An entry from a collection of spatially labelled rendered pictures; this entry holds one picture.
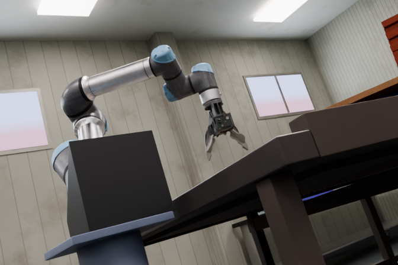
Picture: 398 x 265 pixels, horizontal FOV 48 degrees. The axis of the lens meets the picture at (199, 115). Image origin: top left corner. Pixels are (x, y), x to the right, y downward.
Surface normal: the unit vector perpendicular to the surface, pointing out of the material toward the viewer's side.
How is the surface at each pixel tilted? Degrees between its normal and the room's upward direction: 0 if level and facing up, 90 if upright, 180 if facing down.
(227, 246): 90
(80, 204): 90
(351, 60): 90
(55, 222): 90
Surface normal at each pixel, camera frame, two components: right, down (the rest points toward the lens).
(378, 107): 0.39, -0.37
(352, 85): -0.82, 0.10
